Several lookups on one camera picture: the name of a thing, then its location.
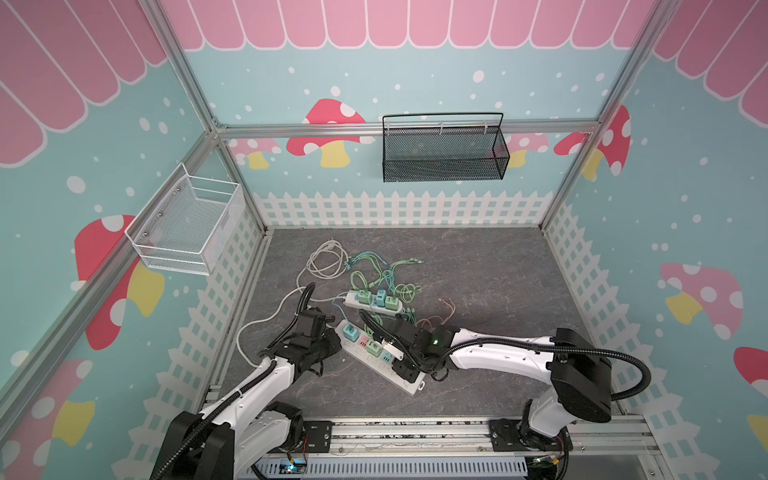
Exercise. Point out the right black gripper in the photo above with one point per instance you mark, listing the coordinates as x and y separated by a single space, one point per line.
402 346

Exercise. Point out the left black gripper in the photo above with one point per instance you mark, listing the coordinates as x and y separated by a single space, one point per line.
334 342

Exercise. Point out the teal charger plug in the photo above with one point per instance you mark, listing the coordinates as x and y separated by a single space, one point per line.
380 298
351 333

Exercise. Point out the green charger plug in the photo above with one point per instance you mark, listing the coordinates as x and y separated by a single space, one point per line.
364 297
393 304
374 348

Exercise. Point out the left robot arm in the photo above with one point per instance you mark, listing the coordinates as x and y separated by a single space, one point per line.
227 438

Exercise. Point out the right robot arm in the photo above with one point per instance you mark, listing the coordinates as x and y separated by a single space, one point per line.
582 381

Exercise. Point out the large white multicolour power strip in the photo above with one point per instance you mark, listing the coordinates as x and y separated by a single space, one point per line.
383 365

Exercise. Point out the small white blue power strip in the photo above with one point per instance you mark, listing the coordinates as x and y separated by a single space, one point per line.
350 301

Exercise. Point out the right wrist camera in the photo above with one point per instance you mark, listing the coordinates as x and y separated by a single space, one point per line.
393 350

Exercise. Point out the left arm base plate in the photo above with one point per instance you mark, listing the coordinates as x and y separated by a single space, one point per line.
313 437

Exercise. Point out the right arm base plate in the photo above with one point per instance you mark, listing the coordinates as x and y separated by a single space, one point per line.
508 435

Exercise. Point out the white mesh wall basket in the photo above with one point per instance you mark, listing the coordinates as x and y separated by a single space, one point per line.
187 224

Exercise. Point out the aluminium front rail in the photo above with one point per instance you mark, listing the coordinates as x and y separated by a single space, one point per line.
460 448

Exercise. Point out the black mesh wall basket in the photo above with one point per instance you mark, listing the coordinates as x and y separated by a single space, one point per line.
441 147

